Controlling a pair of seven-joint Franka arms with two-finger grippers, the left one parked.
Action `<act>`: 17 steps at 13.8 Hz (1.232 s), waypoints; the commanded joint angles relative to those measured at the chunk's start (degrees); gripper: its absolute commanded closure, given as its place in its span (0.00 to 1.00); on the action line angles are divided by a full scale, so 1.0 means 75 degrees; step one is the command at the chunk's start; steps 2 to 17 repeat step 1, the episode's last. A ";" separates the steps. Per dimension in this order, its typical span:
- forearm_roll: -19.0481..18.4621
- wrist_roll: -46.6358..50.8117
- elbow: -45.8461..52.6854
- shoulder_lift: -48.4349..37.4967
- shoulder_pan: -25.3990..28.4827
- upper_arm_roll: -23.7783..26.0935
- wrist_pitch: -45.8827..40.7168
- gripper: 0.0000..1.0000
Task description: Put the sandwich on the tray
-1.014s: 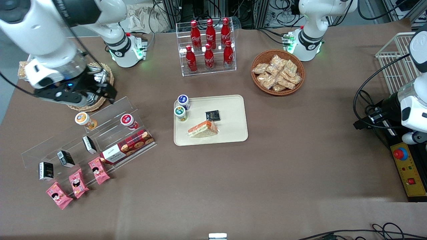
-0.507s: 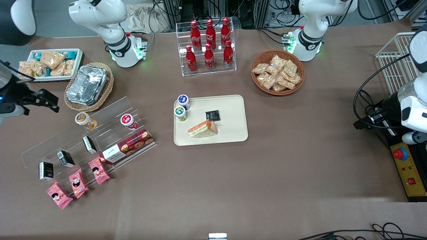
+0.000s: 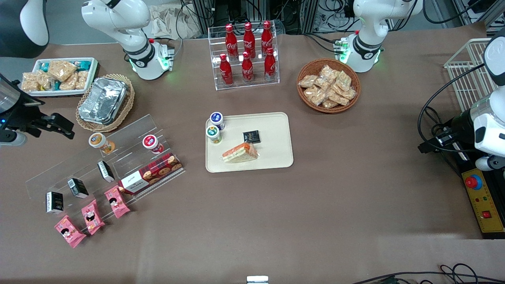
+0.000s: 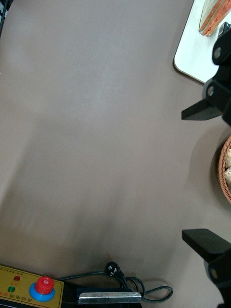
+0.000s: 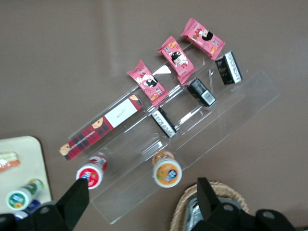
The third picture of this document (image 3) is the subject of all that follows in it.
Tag beige plastic tray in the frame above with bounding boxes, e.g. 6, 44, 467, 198
206, 112, 294, 174

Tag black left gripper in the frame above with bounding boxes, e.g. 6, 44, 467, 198
418, 110, 474, 154

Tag clear acrylic stepped shelf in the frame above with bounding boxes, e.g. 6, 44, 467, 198
25, 114, 186, 215

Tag yellow emergency stop box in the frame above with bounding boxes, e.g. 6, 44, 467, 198
454, 150, 505, 239

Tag red lid cup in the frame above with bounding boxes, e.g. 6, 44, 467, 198
142, 135, 164, 154

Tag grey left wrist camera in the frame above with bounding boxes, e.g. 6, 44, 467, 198
475, 155, 505, 172

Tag white wire basket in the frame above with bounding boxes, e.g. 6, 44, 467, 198
443, 38, 498, 113

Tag round wicker basket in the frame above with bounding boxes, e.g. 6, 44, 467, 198
297, 58, 361, 114

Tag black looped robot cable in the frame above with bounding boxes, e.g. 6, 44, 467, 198
417, 63, 490, 158

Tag green lid cup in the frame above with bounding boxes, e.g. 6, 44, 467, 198
206, 125, 222, 144

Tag blue lid cup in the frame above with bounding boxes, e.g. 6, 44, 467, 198
210, 112, 226, 131

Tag oval wicker basket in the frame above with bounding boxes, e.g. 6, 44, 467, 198
75, 73, 135, 133

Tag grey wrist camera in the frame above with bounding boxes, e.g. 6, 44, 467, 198
475, 155, 505, 172
0, 130, 28, 148

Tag red plaid cookie box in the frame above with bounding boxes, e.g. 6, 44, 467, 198
118, 153, 184, 195

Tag aluminium rack with cables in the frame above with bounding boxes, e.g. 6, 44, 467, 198
181, 0, 355, 35

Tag beige crumpled cloth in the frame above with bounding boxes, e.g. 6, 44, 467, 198
150, 5, 202, 40

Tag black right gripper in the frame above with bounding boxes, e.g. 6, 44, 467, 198
4, 101, 75, 140

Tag triangle sandwich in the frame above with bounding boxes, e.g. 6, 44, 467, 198
221, 142, 260, 164

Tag orange lid cup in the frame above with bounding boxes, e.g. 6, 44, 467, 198
88, 133, 116, 154

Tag clear acrylic bottle rack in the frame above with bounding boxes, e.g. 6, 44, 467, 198
208, 21, 280, 91

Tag small black white carton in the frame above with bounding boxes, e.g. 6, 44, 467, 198
67, 178, 89, 199
97, 160, 115, 183
46, 191, 64, 214

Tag pink snack packet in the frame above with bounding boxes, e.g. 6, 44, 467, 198
104, 185, 131, 219
81, 199, 106, 236
54, 215, 87, 249

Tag red cola bottle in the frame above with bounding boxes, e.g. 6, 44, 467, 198
243, 22, 256, 59
219, 54, 234, 86
264, 48, 276, 81
225, 24, 239, 60
261, 21, 273, 56
241, 51, 254, 83

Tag white rectangular plastic bin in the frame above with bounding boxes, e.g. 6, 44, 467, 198
28, 57, 99, 98

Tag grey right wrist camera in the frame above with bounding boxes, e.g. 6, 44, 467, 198
0, 130, 28, 148

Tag brown table cover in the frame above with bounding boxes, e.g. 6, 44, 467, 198
0, 22, 505, 284

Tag black floor cable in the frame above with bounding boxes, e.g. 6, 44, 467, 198
351, 263, 505, 284

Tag stacked aluminium foil trays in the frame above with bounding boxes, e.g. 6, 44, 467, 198
78, 77, 129, 125

